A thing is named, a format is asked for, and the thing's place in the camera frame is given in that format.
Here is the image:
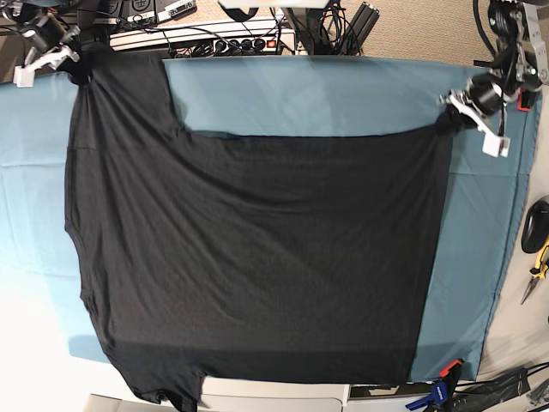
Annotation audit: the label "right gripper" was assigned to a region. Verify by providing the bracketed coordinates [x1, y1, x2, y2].
[19, 12, 93, 86]

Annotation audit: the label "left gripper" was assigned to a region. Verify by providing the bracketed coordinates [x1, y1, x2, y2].
[434, 75, 507, 136]

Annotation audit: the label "black T-shirt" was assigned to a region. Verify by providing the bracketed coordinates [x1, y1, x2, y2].
[64, 49, 455, 411]

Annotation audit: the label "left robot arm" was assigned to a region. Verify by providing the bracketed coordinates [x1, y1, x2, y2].
[441, 1, 548, 136]

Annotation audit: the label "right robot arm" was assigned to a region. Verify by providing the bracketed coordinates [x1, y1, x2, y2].
[1, 1, 91, 88]

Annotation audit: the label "red black clamp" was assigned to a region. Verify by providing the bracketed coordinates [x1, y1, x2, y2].
[517, 89, 536, 112]

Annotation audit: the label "black electronics boxes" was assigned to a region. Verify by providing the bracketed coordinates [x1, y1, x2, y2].
[94, 0, 197, 26]

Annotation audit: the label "teal table cloth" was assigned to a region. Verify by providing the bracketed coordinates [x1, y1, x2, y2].
[1, 57, 542, 380]

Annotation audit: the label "black computer mouse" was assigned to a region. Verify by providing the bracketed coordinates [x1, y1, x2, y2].
[521, 199, 549, 254]

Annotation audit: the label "blue orange clamp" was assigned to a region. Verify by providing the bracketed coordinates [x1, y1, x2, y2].
[406, 358, 465, 411]

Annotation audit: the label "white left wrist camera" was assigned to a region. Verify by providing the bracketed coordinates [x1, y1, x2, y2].
[482, 134, 510, 158]

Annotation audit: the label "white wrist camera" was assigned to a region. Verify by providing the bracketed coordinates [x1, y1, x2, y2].
[13, 66, 35, 88]
[482, 134, 510, 158]

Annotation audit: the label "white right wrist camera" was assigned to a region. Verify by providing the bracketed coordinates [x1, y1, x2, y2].
[13, 66, 35, 88]

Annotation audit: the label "yellow handled pliers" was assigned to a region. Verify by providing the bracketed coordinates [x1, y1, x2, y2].
[520, 240, 548, 305]

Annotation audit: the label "white table frame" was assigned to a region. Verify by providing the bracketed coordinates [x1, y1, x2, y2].
[83, 377, 404, 412]

